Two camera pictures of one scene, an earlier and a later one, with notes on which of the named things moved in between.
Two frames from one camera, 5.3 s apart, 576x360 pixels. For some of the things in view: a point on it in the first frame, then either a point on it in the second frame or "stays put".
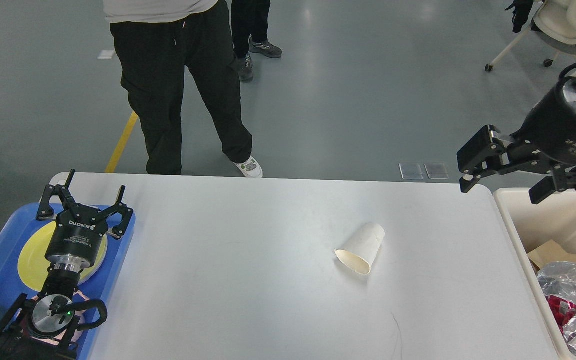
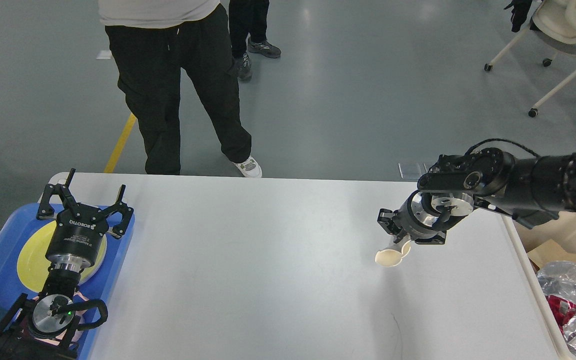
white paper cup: [358, 253] to [391, 258]
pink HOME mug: [79, 296] stays put
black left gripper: [76, 239] stays put
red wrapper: [562, 309] stays put
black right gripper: [569, 125] to [421, 214]
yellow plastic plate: [34, 267] stays put
